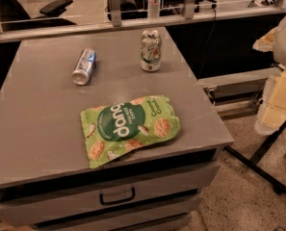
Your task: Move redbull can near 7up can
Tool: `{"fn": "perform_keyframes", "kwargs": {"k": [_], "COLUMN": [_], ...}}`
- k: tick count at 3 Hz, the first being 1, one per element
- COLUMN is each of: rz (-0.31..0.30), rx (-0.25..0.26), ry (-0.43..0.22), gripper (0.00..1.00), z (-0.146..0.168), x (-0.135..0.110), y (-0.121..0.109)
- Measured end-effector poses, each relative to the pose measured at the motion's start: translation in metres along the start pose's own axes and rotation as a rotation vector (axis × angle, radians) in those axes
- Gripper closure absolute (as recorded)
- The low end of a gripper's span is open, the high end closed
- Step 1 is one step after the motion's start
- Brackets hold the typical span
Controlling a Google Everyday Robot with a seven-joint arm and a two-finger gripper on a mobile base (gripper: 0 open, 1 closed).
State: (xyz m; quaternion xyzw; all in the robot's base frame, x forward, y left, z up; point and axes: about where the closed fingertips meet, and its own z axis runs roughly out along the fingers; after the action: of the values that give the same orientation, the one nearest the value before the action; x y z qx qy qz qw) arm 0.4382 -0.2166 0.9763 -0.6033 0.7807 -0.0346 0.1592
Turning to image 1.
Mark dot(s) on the silver blue redbull can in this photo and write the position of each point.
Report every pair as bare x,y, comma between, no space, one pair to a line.
84,67

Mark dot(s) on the green white 7up can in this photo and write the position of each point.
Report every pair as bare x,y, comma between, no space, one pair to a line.
151,49

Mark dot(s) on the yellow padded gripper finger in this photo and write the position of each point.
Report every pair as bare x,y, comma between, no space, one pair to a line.
272,112
265,43

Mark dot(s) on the black office chair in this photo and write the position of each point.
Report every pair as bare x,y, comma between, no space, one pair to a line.
18,15

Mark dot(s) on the green rice chips bag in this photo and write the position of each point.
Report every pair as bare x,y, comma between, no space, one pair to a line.
113,131

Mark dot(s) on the grey drawer cabinet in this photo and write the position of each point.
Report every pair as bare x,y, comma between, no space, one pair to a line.
46,181

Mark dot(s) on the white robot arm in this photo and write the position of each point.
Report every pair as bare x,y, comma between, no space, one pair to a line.
279,45

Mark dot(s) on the grey metal rail frame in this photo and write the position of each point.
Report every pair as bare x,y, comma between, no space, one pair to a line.
89,17

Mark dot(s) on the clear plastic water bottle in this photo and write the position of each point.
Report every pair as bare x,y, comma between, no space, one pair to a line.
153,9

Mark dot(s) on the black metal stand base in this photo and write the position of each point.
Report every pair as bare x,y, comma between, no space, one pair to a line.
253,161

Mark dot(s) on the black drawer handle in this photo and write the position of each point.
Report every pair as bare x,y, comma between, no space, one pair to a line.
117,196

